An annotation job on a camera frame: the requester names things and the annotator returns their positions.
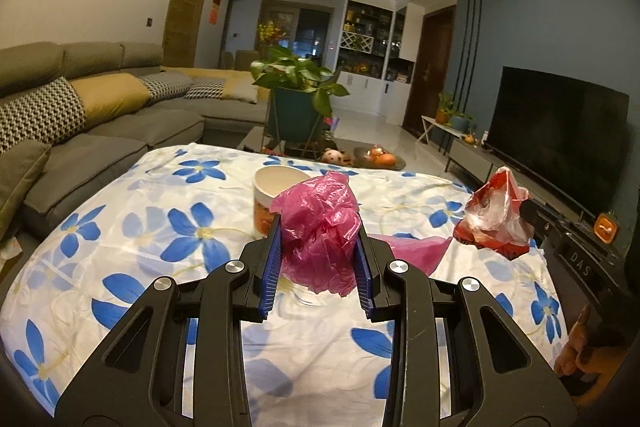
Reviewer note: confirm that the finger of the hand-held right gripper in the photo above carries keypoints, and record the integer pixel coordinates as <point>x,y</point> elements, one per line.
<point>527,212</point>

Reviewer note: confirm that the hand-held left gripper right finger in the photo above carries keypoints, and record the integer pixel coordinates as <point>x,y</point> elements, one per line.
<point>362,279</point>

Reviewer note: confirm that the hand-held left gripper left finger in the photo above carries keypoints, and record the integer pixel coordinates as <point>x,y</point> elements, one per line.
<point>270,267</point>

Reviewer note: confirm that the red plastic bag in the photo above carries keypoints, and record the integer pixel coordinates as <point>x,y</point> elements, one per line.
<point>492,217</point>

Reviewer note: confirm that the pink plastic bag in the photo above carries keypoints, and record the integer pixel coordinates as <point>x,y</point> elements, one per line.
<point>415,249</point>
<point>320,227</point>

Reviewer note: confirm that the person's right hand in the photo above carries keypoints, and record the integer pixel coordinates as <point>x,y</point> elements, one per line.
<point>575,352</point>

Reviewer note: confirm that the white paper cup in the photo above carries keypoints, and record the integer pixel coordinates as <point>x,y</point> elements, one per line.
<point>270,192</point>

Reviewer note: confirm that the grey television cabinet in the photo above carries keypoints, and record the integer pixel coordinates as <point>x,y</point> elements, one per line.
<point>470,157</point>

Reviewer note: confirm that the black television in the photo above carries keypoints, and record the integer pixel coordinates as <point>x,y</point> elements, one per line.
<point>550,132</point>

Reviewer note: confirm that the small orange ornament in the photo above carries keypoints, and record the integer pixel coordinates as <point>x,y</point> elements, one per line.
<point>470,138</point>

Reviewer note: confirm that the small plant in blue pot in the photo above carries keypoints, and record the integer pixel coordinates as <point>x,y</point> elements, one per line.
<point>460,123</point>

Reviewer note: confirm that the blue floral blanket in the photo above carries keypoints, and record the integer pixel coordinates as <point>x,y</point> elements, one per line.
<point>150,257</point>

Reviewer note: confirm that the white side table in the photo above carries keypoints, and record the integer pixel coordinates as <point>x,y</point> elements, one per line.
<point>440,125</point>

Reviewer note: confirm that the fruit tray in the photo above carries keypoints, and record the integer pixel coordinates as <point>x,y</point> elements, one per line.
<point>380,157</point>

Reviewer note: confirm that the small plush toy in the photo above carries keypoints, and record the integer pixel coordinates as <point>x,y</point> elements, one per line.
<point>336,157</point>

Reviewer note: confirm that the small plant in orange pot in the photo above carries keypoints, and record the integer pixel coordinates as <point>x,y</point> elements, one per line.
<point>442,113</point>

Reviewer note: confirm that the dark coffee table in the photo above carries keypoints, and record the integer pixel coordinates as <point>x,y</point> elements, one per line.
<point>255,137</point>

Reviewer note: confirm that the green plant in teal pot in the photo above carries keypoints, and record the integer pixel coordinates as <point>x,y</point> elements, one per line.
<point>292,112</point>

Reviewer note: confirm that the dark wooden door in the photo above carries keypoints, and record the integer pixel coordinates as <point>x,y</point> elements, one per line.
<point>430,67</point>

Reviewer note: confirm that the white display cabinet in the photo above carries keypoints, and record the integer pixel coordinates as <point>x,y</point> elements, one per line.
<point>370,97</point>

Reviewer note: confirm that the small houndstooth pillow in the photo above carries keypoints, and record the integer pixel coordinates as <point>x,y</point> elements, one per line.
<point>165,87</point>
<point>205,89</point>

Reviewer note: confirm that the grey sofa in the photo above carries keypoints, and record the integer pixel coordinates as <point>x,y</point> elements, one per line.
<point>125,127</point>

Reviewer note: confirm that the yellow pillow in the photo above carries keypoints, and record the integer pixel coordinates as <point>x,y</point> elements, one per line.
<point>110,97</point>

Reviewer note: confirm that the yellow flower bunch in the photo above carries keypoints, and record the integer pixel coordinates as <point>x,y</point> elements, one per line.
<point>271,33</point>

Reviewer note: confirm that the glass balcony door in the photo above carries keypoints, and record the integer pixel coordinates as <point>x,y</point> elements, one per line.
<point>312,32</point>

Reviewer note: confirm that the white crumpled tissue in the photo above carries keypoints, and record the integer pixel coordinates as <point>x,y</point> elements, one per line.
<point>10,250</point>

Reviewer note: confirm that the grey pillow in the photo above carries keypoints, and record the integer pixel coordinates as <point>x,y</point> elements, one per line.
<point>20,182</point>

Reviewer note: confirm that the light wooden door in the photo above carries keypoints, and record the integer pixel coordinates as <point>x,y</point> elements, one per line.
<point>185,12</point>

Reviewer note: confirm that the large houndstooth pillow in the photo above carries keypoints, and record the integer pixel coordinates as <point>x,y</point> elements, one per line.
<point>40,117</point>

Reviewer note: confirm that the red wall decoration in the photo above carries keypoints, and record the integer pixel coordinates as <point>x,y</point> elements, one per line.
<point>216,2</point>

